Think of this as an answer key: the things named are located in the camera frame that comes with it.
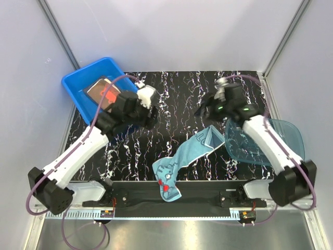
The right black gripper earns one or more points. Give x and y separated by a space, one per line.
208 100

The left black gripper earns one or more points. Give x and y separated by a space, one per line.
149 122

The blue striped towel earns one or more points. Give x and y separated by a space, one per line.
166 169

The brown towel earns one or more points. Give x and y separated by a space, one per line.
96 91

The dark grey-blue towel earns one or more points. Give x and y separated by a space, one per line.
86 93

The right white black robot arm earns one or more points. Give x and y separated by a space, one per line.
295 177

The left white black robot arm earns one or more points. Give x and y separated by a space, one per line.
51 185

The translucent teal plastic basket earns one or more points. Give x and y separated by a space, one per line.
242 147

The blue plastic bin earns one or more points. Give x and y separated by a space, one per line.
75 82

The left small connector board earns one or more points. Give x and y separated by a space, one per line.
106 213

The small connector board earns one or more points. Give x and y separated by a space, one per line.
106 213
248 215

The right small connector board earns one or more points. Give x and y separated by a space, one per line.
248 215

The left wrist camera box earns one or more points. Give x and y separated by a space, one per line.
145 96

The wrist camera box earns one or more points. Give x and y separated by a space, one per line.
145 96
221 84

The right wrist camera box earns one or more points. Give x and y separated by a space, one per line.
221 84

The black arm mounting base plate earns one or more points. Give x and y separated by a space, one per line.
195 195

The right aluminium frame post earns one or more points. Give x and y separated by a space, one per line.
287 35

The aluminium frame post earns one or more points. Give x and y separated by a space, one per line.
46 9
287 35

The aluminium front rail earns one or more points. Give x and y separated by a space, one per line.
214 214

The left aluminium frame post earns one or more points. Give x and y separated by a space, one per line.
46 9

